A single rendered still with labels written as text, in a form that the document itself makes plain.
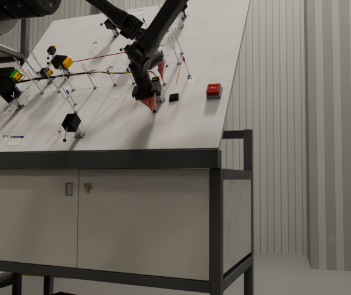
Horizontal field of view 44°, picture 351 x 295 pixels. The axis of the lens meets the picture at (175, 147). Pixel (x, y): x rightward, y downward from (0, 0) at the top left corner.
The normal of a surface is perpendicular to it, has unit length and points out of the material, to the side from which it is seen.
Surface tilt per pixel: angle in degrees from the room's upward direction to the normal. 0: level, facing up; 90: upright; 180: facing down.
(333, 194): 90
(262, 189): 90
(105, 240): 90
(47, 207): 90
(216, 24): 53
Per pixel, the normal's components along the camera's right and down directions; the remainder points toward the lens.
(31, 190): -0.36, -0.07
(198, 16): -0.29, -0.65
